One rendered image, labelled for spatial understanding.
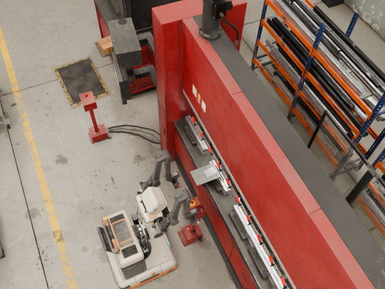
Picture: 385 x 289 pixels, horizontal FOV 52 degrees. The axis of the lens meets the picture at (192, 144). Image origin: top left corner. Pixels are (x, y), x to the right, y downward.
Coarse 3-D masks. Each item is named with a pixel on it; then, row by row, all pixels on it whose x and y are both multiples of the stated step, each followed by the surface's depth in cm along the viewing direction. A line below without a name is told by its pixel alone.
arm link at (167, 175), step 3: (168, 159) 346; (165, 162) 354; (168, 162) 350; (165, 165) 358; (168, 165) 360; (165, 168) 363; (168, 168) 364; (165, 171) 369; (168, 171) 369; (165, 174) 373; (168, 174) 373; (165, 177) 380; (168, 177) 376; (171, 177) 379
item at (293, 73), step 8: (272, 48) 551; (280, 48) 556; (280, 56) 543; (288, 56) 548; (280, 64) 545; (288, 64) 540; (288, 72) 534; (296, 72) 531; (296, 80) 522; (304, 88) 512; (312, 88) 516; (312, 96) 503; (320, 96) 508; (320, 104) 496; (328, 104) 500; (320, 112) 497; (336, 112) 497; (344, 112) 495; (328, 120) 488; (336, 120) 486; (336, 128) 478; (344, 128) 480; (352, 136) 476
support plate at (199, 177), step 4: (212, 164) 416; (200, 168) 413; (204, 168) 413; (208, 168) 413; (192, 172) 410; (196, 172) 410; (200, 172) 410; (192, 176) 407; (196, 176) 407; (200, 176) 408; (204, 176) 408; (212, 176) 408; (216, 176) 408; (196, 180) 405; (200, 180) 405; (204, 180) 405; (208, 180) 405; (196, 184) 402; (200, 184) 402
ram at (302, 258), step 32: (192, 64) 365; (192, 96) 398; (224, 128) 342; (224, 160) 370; (256, 160) 299; (256, 192) 320; (288, 224) 282; (288, 256) 301; (320, 256) 252; (320, 288) 268
